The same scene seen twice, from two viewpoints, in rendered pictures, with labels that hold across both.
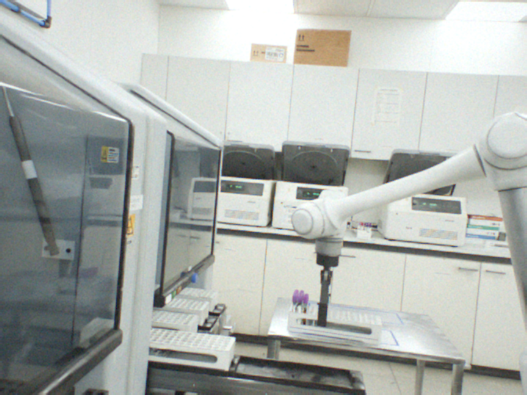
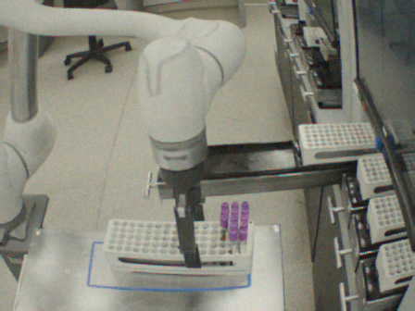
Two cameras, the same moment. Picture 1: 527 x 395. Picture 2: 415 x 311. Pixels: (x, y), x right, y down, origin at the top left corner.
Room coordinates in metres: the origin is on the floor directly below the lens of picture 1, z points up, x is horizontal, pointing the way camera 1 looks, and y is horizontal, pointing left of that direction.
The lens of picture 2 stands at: (2.24, -0.18, 1.59)
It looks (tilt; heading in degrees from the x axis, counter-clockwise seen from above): 37 degrees down; 179
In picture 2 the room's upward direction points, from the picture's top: 7 degrees counter-clockwise
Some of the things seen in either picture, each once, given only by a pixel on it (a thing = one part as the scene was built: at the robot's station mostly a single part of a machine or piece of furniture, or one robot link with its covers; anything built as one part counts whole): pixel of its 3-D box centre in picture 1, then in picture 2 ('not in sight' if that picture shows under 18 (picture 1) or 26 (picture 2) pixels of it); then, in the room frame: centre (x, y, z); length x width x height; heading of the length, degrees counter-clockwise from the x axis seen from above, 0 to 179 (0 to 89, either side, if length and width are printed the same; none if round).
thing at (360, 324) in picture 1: (333, 323); (177, 248); (1.53, -0.26, 0.85); 0.30 x 0.10 x 0.06; 81
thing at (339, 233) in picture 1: (330, 212); (174, 80); (1.53, -0.21, 1.21); 0.13 x 0.11 x 0.16; 151
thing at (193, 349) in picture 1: (176, 349); (351, 143); (1.25, 0.20, 0.83); 0.30 x 0.10 x 0.06; 84
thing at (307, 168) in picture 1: (311, 186); not in sight; (3.81, -0.36, 1.24); 0.62 x 0.56 x 0.69; 175
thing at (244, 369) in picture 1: (241, 377); (289, 165); (1.23, 0.02, 0.78); 0.73 x 0.14 x 0.09; 84
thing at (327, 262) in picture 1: (326, 267); (184, 179); (1.54, -0.22, 1.03); 0.08 x 0.07 x 0.09; 171
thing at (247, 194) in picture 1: (241, 183); not in sight; (3.86, 0.22, 1.22); 0.62 x 0.56 x 0.64; 173
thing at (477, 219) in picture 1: (484, 219); not in sight; (3.82, -1.76, 1.10); 0.24 x 0.13 x 0.10; 83
